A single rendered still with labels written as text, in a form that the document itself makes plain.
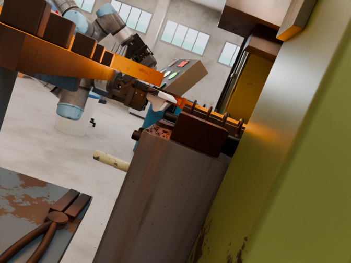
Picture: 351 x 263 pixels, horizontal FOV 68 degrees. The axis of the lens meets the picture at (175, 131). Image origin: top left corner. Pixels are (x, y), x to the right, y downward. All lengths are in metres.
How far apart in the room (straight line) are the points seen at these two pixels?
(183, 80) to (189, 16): 7.40
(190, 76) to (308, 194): 0.94
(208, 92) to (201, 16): 2.25
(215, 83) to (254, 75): 7.13
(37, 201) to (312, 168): 0.41
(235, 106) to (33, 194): 0.71
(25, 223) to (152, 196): 0.27
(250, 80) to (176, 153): 0.51
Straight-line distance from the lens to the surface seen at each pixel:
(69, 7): 1.08
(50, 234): 0.41
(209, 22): 8.47
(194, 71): 1.21
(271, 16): 0.76
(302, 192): 0.33
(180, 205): 0.60
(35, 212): 0.47
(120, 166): 1.21
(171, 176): 0.58
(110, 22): 1.16
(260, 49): 0.77
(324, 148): 0.33
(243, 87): 0.98
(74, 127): 3.68
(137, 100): 0.76
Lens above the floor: 1.01
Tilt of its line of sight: 8 degrees down
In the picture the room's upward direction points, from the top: 22 degrees clockwise
